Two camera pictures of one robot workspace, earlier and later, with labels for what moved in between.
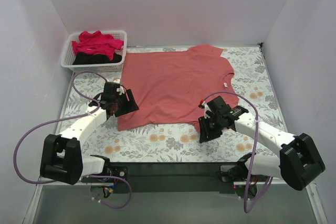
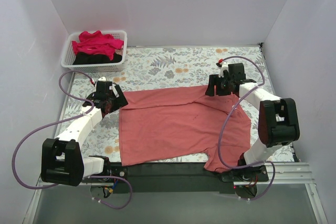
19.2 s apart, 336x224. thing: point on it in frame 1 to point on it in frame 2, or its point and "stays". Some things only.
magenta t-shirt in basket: [95, 42] stays
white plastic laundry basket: [67, 55] stays
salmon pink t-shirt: [168, 86] to [163, 124]
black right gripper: [206, 129] to [217, 87]
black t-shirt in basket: [87, 57] stays
